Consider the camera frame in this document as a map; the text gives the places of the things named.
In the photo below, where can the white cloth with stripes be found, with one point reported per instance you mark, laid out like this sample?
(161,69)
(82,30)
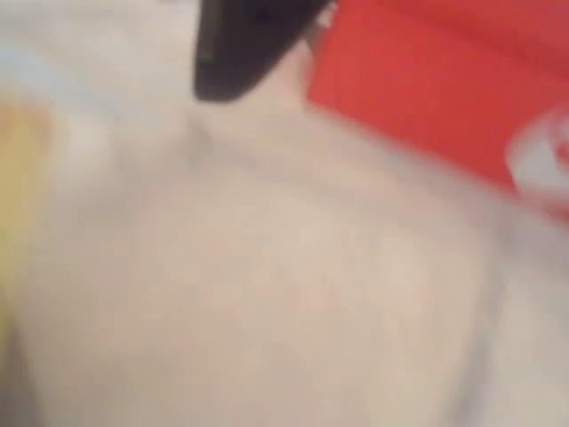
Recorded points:
(284,289)

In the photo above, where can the yellow rectangular block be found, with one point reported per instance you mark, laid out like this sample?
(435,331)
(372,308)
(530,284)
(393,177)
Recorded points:
(20,187)

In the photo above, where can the red object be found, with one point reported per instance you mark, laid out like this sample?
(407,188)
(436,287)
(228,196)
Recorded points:
(422,80)

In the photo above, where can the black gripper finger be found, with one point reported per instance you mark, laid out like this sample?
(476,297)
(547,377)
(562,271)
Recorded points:
(240,49)

